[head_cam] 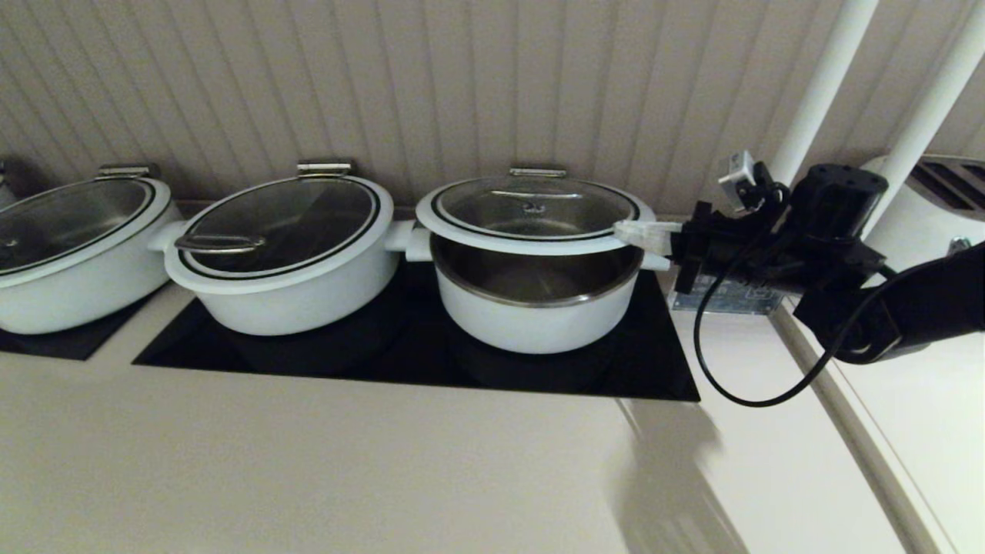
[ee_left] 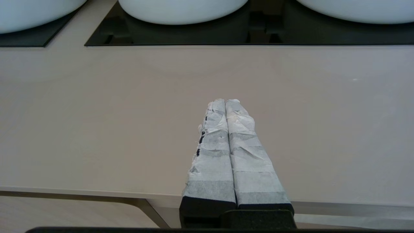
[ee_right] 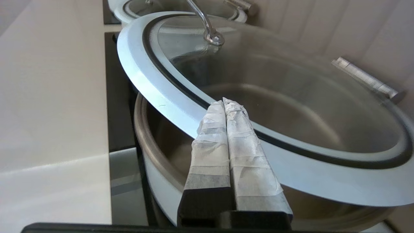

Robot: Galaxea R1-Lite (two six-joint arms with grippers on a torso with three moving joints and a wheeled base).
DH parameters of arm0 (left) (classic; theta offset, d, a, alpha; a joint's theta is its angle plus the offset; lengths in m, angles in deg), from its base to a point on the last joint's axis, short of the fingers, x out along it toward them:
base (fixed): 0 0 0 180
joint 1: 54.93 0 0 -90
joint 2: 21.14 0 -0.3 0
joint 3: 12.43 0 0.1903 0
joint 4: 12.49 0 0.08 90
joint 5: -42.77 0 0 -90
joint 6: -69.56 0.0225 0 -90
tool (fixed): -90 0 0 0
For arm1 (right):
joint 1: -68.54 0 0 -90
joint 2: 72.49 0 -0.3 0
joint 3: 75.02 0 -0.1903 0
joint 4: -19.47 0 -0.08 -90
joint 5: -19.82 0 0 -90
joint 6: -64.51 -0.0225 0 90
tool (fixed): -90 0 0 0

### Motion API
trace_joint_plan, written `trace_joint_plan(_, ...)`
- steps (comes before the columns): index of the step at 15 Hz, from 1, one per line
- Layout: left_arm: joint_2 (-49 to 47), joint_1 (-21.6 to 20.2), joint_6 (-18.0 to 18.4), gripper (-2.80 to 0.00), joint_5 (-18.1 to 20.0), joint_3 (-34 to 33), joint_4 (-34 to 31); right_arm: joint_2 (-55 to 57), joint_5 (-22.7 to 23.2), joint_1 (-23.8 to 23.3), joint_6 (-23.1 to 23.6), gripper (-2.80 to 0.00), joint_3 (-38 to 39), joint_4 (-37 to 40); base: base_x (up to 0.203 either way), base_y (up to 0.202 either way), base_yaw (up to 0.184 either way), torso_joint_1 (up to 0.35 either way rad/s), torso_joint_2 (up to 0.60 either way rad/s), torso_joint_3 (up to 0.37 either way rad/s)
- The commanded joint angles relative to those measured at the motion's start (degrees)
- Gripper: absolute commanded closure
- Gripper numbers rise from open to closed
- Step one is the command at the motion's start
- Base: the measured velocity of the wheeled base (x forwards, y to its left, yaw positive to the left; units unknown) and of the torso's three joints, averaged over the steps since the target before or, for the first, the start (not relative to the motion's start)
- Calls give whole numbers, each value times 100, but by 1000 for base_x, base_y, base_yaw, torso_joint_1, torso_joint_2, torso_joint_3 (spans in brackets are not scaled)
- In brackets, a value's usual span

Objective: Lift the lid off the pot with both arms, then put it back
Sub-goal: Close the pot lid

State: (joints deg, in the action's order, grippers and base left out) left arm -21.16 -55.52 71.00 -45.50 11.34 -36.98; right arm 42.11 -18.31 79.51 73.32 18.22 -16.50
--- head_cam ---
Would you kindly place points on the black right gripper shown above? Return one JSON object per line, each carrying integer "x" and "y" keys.
{"x": 716, "y": 246}

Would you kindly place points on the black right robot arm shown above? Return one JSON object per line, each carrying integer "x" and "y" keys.
{"x": 846, "y": 246}

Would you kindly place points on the white round pot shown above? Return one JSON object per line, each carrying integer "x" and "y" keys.
{"x": 292, "y": 312}
{"x": 77, "y": 304}
{"x": 531, "y": 331}

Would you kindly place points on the middle white pot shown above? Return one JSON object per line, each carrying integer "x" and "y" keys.
{"x": 292, "y": 215}

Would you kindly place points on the clear acrylic sign plate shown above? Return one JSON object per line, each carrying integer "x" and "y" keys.
{"x": 731, "y": 302}

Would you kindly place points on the white round pole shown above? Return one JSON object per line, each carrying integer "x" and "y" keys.
{"x": 823, "y": 85}
{"x": 923, "y": 115}

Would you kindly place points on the white toaster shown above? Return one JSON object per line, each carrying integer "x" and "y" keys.
{"x": 923, "y": 223}

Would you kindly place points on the black glass induction cooktop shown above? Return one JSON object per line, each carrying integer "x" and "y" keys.
{"x": 385, "y": 362}
{"x": 61, "y": 346}

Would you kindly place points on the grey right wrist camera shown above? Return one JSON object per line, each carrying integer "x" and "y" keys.
{"x": 737, "y": 177}

